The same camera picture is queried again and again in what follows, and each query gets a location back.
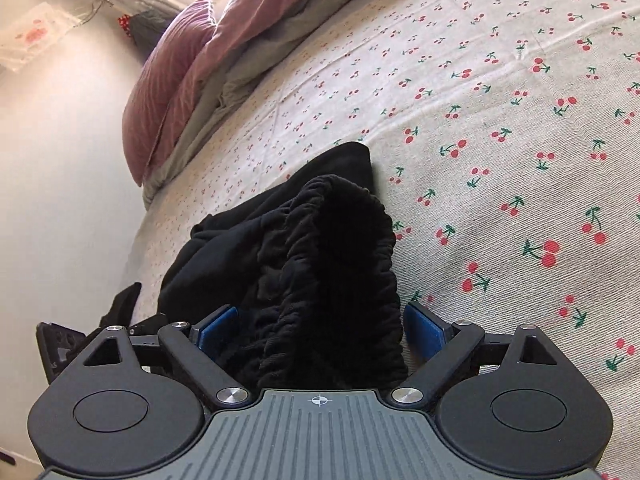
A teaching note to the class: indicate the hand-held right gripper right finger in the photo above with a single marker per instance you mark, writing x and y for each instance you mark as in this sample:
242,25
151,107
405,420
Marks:
425,330

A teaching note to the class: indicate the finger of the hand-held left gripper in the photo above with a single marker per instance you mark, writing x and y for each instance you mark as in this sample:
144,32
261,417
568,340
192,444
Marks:
122,307

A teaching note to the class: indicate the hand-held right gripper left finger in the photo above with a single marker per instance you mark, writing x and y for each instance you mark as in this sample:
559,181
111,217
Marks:
215,330

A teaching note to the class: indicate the black pants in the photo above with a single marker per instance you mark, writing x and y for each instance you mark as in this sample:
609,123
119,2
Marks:
330,260

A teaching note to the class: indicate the pink pillow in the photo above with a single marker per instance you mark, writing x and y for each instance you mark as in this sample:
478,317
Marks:
160,95

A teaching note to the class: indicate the cherry print bed sheet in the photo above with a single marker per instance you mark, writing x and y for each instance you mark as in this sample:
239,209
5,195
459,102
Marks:
500,110

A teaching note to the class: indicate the hanging grey clothes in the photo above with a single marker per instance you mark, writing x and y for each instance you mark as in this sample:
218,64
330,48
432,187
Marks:
152,27

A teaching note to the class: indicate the red dotted hanging item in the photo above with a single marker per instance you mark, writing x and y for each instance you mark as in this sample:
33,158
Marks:
125,24

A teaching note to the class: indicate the pink and grey duvet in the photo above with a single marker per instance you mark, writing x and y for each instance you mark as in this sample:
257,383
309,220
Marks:
260,0

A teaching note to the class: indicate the white embroidered wall hanging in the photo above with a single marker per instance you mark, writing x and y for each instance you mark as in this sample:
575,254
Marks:
35,35

